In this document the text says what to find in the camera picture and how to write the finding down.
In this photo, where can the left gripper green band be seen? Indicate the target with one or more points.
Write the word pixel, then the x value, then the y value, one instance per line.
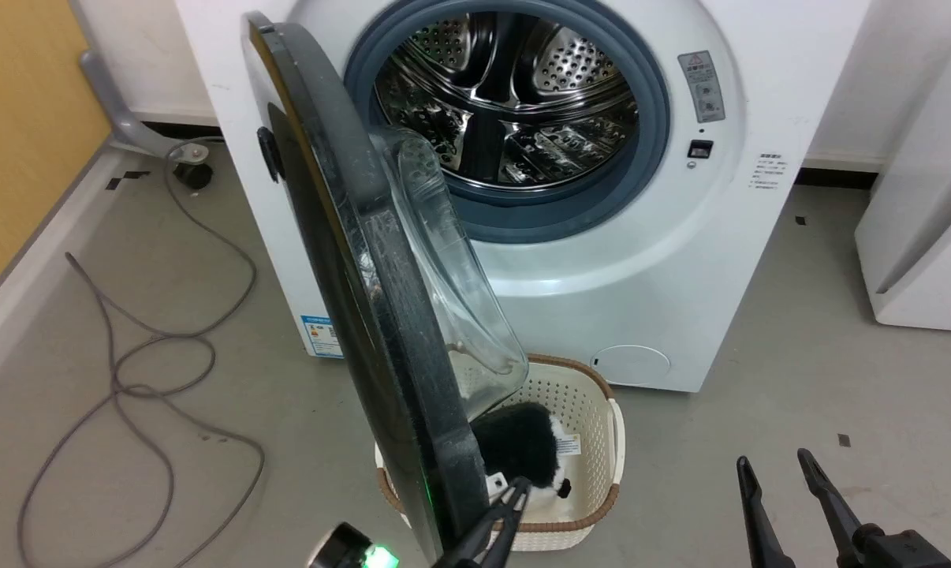
pixel 345 548

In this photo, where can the round black glass washer door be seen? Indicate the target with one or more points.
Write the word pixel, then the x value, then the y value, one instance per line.
pixel 349 260

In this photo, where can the white front-load washing machine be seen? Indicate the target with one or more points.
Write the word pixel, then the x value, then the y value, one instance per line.
pixel 641 260

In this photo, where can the white appliance cabinet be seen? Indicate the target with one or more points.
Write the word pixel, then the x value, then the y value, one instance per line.
pixel 929 229

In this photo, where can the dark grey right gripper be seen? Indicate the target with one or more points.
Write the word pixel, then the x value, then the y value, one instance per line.
pixel 905 551

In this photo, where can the cream plastic laundry basket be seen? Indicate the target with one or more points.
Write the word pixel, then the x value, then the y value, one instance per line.
pixel 582 402

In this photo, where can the black and white plush toy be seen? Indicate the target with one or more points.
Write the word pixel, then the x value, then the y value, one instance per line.
pixel 519 446

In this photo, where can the grey stand leg with caster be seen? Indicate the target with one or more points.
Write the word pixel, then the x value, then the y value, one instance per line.
pixel 117 114

